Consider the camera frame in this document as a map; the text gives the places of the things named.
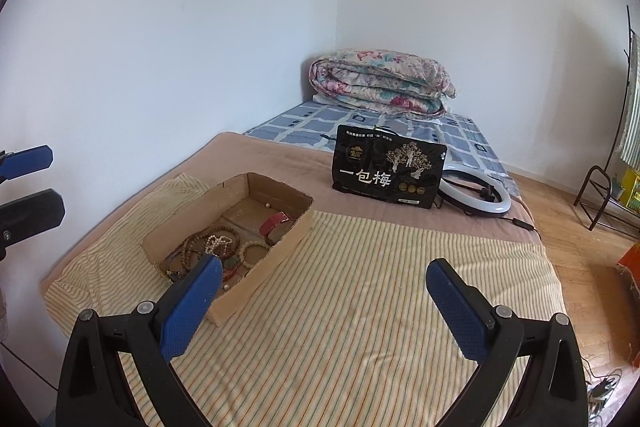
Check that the orange box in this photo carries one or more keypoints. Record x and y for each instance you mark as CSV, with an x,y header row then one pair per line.
x,y
630,269

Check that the black metal rack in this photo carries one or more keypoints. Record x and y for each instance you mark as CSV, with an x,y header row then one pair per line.
x,y
597,177

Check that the black printed snack bag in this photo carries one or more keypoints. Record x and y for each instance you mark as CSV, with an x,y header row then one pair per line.
x,y
380,172

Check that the striped beige blanket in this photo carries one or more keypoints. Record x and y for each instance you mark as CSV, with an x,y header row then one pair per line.
x,y
350,307

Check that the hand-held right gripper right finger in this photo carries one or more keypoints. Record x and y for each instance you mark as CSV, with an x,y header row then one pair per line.
x,y
457,312

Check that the cardboard box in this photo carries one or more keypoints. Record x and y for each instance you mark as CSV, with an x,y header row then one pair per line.
x,y
270,272

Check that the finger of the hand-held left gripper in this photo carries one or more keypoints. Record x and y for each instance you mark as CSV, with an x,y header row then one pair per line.
x,y
35,212
27,161

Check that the yellow box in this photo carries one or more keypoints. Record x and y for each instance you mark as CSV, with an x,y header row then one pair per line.
x,y
631,189

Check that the striped hanging cloth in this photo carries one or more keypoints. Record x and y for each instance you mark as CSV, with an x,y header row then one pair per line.
x,y
631,107

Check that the folded floral quilt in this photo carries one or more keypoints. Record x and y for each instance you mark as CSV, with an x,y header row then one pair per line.
x,y
380,77

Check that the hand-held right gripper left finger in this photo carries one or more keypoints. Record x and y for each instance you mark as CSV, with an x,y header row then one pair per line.
x,y
192,307

